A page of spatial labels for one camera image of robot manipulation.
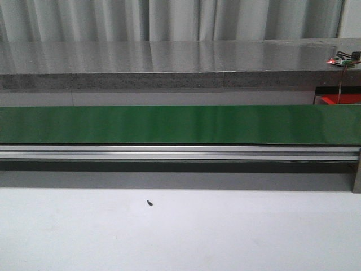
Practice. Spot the green conveyor belt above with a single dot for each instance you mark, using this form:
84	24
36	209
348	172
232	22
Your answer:
252	124

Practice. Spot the grey stone counter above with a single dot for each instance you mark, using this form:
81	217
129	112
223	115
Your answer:
174	72

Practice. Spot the red plastic bin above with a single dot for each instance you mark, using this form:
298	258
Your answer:
343	99

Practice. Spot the small green circuit board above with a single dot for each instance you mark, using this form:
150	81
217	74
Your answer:
342	62

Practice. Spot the white curtain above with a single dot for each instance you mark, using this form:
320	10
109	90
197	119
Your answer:
45	21

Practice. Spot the aluminium conveyor frame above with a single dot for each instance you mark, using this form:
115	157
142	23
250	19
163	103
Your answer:
185	167

